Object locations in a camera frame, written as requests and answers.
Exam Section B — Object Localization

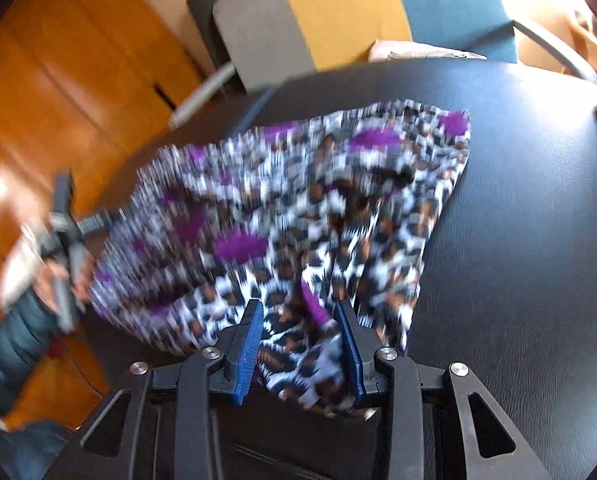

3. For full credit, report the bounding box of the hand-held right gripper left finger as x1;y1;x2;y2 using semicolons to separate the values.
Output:
48;299;265;480

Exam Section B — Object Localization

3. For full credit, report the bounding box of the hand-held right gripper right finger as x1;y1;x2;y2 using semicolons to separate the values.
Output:
333;301;551;480

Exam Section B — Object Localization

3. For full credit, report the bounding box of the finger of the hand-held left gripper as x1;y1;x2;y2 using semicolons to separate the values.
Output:
77;210;129;235

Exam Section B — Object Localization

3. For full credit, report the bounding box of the leopard print purple spotted garment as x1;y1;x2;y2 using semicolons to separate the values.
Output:
88;101;473;418

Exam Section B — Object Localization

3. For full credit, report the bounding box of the person's left forearm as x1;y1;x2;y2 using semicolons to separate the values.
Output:
0;291;62;403

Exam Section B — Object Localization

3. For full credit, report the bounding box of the person's left hand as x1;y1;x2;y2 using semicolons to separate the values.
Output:
34;260;93;313

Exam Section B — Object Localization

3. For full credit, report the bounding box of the wooden cabinet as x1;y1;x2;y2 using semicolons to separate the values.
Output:
0;0;204;411

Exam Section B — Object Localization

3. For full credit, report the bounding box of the person's blue jeans leg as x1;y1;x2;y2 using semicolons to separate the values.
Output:
0;417;82;480

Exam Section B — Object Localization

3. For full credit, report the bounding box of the grey yellow blue upholstered bench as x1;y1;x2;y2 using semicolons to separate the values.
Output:
170;0;597;128

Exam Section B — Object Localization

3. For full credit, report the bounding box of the pink folded cloth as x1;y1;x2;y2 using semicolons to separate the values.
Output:
367;39;486;63

